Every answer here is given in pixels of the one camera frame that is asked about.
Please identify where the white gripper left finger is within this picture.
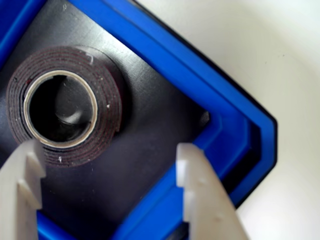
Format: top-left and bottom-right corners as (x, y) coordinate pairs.
(0, 138), (48, 240)

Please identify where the dark red tape roll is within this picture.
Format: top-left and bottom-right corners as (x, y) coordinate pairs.
(5, 45), (124, 169)

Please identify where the blue square box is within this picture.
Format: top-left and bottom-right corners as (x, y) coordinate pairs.
(0, 0), (279, 240)

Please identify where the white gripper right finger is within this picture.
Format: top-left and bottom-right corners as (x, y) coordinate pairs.
(175, 142), (249, 240)

